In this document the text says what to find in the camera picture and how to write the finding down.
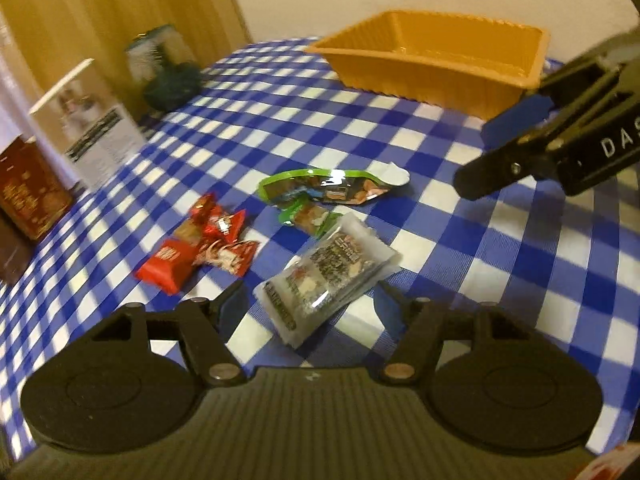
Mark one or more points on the small red snack packet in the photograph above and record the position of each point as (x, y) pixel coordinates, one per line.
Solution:
(202, 207)

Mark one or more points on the golden curtain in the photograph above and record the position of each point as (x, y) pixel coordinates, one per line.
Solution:
(125, 5)

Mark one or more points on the clear grey snack packet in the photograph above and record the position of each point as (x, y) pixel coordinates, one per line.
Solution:
(352, 247)
(300, 300)

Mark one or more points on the red cartoon print snack packet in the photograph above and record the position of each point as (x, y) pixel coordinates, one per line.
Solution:
(227, 258)

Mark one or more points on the white printed carton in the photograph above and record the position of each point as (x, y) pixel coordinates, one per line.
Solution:
(95, 125)

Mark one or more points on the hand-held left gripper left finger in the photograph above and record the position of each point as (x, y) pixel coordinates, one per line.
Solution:
(232, 306)

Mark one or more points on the blue checked tablecloth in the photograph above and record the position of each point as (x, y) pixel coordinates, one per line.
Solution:
(280, 110)

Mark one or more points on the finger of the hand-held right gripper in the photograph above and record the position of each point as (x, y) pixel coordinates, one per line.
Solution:
(515, 117)
(487, 175)

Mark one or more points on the large red snack packet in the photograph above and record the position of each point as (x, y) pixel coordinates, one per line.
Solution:
(167, 262)

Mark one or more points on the brown patterned box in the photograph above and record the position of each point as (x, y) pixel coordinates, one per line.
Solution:
(12, 250)
(35, 185)

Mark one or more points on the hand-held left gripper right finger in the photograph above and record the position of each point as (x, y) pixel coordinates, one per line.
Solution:
(387, 306)

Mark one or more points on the orange plastic tray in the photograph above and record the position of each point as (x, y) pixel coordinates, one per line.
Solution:
(440, 60)

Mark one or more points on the large green snack packet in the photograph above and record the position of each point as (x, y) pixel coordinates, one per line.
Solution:
(330, 185)

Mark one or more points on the small green snack packet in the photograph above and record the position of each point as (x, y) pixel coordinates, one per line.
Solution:
(307, 217)

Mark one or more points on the sheer pale curtain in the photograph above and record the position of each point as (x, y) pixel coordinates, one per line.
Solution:
(20, 90)

